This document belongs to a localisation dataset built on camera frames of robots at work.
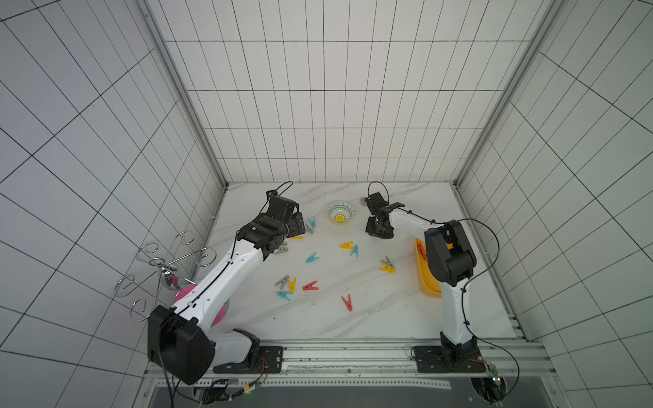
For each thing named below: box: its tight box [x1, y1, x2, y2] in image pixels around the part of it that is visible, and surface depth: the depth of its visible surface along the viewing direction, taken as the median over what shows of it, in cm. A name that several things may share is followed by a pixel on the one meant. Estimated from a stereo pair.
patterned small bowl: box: [326, 200, 356, 225], surface depth 109 cm
